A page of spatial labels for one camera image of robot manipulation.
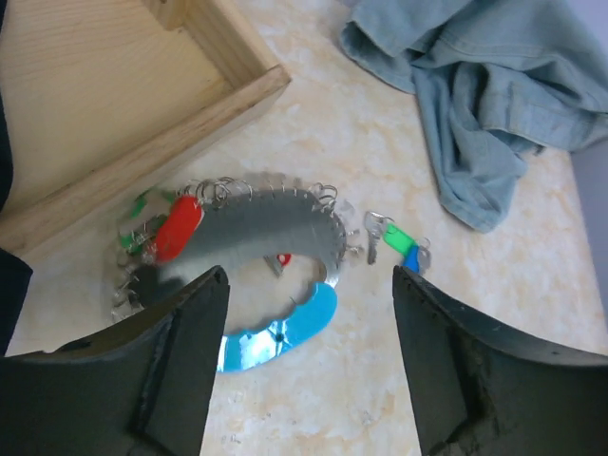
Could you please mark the wooden clothes rack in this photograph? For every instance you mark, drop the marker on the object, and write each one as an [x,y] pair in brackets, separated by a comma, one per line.
[104,98]

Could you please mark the light blue denim cloth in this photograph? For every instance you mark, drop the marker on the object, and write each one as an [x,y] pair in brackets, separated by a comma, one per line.
[493,80]

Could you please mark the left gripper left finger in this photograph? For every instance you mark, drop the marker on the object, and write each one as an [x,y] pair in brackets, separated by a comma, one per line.
[140,387]

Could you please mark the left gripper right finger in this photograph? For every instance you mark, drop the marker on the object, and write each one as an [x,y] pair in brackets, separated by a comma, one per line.
[481,387]

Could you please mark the key with green tag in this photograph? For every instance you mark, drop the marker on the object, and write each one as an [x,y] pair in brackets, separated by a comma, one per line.
[380,227]

